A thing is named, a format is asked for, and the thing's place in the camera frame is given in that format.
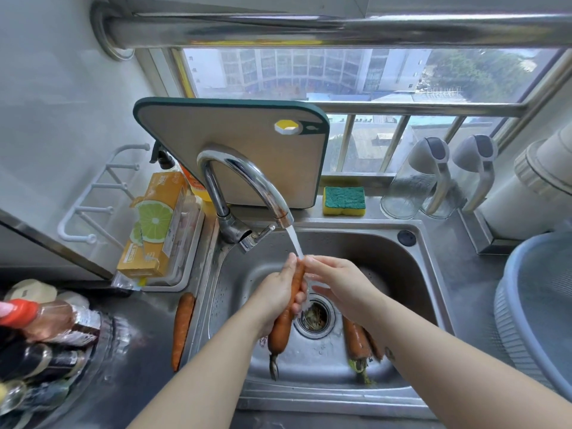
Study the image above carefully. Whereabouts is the yellow dish soap pump bottle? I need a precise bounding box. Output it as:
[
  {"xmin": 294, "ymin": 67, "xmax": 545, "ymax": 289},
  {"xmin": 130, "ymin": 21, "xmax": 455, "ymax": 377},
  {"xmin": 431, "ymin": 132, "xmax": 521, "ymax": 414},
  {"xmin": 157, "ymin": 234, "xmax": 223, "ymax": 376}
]
[{"xmin": 150, "ymin": 140, "xmax": 213, "ymax": 203}]

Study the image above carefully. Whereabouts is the yellow capped bottle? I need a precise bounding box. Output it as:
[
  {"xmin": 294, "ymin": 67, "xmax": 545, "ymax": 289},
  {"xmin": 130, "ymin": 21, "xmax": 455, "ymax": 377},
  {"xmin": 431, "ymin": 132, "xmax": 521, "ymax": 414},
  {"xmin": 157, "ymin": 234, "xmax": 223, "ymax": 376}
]
[{"xmin": 0, "ymin": 379, "xmax": 70, "ymax": 416}]

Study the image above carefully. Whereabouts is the blue plastic colander basin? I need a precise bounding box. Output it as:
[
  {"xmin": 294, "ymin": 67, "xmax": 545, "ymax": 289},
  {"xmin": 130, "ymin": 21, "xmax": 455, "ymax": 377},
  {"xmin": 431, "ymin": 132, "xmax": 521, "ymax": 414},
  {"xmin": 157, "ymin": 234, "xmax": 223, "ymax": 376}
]
[{"xmin": 493, "ymin": 231, "xmax": 572, "ymax": 403}]

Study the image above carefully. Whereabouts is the steel window guard rail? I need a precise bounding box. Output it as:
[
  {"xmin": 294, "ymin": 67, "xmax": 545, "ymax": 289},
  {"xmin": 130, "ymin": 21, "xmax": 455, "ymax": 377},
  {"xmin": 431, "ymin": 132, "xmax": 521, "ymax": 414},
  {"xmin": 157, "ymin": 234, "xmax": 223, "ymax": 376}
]
[{"xmin": 319, "ymin": 101, "xmax": 528, "ymax": 175}]

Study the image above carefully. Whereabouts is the beige capped bottle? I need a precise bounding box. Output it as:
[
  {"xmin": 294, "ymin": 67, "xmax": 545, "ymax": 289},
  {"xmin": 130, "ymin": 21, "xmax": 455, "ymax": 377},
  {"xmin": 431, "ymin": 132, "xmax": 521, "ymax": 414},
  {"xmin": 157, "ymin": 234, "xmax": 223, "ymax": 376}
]
[{"xmin": 3, "ymin": 279, "xmax": 58, "ymax": 304}]

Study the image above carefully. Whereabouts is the person's right hand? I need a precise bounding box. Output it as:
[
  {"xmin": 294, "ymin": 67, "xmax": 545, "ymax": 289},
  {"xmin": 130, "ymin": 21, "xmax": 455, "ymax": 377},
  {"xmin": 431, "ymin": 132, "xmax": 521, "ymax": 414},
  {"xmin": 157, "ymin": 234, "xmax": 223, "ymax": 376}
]
[{"xmin": 303, "ymin": 255, "xmax": 393, "ymax": 329}]

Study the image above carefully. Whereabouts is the steel overhead pipe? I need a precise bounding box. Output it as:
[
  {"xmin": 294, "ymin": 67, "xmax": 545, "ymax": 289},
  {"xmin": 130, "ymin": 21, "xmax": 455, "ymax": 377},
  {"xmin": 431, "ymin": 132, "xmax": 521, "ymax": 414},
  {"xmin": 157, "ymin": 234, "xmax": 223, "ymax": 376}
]
[{"xmin": 91, "ymin": 0, "xmax": 572, "ymax": 62}]

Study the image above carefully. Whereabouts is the chrome faucet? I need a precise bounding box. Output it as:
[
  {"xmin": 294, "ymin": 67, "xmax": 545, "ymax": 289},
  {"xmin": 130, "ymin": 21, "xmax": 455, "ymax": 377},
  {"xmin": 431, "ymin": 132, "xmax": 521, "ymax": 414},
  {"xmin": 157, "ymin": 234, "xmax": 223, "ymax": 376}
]
[{"xmin": 196, "ymin": 145, "xmax": 296, "ymax": 254}]

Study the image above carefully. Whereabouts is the white wall hook rack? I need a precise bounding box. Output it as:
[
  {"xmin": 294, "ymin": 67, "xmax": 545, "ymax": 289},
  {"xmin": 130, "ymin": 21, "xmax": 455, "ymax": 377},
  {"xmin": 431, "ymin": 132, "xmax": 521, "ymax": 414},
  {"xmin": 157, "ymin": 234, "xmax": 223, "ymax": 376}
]
[{"xmin": 57, "ymin": 143, "xmax": 151, "ymax": 245}]

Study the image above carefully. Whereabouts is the orange carrot with leafy stem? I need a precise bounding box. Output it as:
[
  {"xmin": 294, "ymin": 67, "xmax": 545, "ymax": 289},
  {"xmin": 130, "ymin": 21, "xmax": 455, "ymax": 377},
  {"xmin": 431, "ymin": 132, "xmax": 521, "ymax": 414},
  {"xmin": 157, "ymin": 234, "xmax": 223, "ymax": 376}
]
[{"xmin": 343, "ymin": 316, "xmax": 375, "ymax": 386}]

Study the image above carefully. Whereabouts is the slim orange carrot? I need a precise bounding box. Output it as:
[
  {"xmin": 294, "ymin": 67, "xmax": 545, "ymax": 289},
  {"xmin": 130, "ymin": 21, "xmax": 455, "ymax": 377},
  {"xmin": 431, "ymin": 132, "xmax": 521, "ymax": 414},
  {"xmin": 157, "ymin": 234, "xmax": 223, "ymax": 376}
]
[{"xmin": 267, "ymin": 259, "xmax": 307, "ymax": 381}]

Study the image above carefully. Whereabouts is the person's left forearm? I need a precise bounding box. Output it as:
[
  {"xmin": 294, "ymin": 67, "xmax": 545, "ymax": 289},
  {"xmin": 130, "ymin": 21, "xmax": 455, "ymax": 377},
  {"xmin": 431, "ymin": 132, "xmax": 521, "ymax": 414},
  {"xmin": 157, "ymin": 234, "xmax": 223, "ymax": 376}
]
[{"xmin": 127, "ymin": 310, "xmax": 273, "ymax": 429}]

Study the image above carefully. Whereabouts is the beige green-rimmed cutting board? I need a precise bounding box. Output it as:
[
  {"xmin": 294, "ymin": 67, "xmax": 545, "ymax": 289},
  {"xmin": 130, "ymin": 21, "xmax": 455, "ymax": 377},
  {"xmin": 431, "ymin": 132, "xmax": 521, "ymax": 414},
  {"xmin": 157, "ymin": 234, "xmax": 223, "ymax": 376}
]
[{"xmin": 133, "ymin": 97, "xmax": 331, "ymax": 210}]

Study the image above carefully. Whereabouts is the yellow green sponge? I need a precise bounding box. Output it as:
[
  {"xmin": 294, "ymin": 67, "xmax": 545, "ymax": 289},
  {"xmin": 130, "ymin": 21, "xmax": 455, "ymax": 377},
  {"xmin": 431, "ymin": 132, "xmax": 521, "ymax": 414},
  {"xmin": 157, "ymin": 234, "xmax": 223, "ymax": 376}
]
[{"xmin": 322, "ymin": 186, "xmax": 366, "ymax": 217}]

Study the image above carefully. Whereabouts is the orange box with lime picture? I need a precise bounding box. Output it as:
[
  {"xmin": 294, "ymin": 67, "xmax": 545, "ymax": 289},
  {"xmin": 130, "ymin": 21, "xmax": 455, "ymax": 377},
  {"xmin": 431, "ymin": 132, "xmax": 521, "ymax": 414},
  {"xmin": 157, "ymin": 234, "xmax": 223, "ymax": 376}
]
[{"xmin": 117, "ymin": 172, "xmax": 188, "ymax": 279}]

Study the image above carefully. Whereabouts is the dark soy sauce bottle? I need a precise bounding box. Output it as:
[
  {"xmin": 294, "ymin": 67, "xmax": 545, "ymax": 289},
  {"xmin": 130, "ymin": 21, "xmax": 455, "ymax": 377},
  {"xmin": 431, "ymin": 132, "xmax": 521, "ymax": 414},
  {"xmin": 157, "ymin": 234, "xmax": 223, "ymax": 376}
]
[{"xmin": 0, "ymin": 343, "xmax": 88, "ymax": 383}]

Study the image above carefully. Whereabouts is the white capped bottle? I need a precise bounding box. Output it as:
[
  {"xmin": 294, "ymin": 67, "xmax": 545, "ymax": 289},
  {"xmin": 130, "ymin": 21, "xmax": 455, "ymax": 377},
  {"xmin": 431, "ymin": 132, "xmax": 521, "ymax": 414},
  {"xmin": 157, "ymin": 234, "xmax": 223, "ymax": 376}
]
[{"xmin": 55, "ymin": 290, "xmax": 90, "ymax": 310}]

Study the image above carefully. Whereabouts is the steel drain strainer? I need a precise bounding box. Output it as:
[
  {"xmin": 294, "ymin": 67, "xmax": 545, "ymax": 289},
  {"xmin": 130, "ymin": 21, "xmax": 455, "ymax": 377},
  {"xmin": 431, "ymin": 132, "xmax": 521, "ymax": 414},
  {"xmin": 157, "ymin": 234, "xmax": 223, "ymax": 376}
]
[{"xmin": 293, "ymin": 295, "xmax": 337, "ymax": 340}]

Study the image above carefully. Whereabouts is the white duct pipe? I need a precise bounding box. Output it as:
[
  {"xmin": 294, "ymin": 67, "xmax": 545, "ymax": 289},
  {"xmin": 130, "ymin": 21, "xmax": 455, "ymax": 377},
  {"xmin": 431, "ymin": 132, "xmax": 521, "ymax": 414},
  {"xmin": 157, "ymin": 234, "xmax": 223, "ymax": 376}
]
[{"xmin": 478, "ymin": 125, "xmax": 572, "ymax": 241}]

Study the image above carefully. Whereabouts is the clear plastic bag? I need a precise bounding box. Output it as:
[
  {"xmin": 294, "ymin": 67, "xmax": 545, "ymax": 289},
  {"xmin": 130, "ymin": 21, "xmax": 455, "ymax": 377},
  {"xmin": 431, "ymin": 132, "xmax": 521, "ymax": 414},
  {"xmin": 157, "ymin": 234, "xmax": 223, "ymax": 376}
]
[{"xmin": 110, "ymin": 271, "xmax": 146, "ymax": 291}]

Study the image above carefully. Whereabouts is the red capped sauce bottle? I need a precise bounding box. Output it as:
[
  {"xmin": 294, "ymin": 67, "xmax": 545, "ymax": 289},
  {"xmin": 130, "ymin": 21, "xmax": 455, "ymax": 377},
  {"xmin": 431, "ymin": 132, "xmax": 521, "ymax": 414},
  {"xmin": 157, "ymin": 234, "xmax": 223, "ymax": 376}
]
[{"xmin": 0, "ymin": 298, "xmax": 101, "ymax": 347}]

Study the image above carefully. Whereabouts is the person's left hand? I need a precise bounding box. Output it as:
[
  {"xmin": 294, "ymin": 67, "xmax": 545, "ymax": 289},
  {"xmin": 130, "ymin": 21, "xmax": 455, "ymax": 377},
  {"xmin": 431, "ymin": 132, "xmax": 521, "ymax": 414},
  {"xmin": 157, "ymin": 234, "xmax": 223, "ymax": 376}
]
[{"xmin": 243, "ymin": 253, "xmax": 309, "ymax": 340}]

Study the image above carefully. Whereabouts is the person's right forearm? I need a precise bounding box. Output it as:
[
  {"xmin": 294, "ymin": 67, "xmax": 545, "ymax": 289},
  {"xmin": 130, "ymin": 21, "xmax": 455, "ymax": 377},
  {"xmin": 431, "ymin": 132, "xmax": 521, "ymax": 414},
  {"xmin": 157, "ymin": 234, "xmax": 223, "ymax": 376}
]
[{"xmin": 371, "ymin": 299, "xmax": 572, "ymax": 429}]

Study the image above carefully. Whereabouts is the glass pitcher with grey lid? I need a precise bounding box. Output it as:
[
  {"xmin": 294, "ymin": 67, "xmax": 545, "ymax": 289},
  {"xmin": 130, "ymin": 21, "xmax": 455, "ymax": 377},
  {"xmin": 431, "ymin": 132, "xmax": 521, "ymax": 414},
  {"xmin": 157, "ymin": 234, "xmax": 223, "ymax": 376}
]
[
  {"xmin": 421, "ymin": 134, "xmax": 498, "ymax": 219},
  {"xmin": 380, "ymin": 136, "xmax": 451, "ymax": 220}
]

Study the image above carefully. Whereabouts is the transparent plastic packet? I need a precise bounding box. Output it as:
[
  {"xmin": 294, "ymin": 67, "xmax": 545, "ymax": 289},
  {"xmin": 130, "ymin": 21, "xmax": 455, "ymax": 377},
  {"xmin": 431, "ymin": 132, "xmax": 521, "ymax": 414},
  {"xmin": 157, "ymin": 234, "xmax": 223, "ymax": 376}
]
[{"xmin": 166, "ymin": 195, "xmax": 198, "ymax": 284}]

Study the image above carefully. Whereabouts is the window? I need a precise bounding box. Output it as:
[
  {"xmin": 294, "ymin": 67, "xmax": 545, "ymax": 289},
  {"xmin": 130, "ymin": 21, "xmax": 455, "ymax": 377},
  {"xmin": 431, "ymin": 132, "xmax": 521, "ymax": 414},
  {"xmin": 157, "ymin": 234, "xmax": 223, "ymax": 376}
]
[{"xmin": 172, "ymin": 46, "xmax": 572, "ymax": 177}]

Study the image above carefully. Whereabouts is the white plastic tray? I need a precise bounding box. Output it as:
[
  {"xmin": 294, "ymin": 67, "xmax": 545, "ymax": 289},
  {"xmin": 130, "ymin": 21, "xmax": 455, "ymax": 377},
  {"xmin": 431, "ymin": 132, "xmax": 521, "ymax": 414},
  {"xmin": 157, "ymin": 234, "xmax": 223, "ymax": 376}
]
[{"xmin": 142, "ymin": 196, "xmax": 206, "ymax": 293}]

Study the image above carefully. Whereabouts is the stainless steel sink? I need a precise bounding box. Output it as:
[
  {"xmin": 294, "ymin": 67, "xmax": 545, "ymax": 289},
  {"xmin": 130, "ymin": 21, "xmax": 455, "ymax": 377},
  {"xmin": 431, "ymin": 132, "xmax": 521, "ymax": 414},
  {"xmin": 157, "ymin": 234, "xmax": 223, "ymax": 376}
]
[{"xmin": 187, "ymin": 218, "xmax": 456, "ymax": 419}]

